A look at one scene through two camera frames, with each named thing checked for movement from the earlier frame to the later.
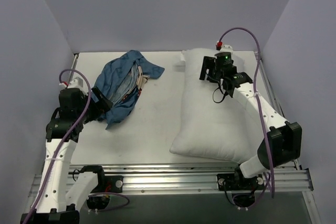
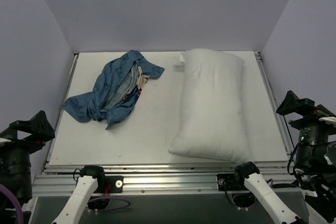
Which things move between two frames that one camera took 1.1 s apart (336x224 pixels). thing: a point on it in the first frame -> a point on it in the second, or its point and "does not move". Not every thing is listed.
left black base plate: x=113 y=184 does not move
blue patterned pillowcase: x=121 y=78 does not move
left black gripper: x=101 y=102 -> x=23 y=137
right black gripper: x=207 y=67 -> x=306 y=121
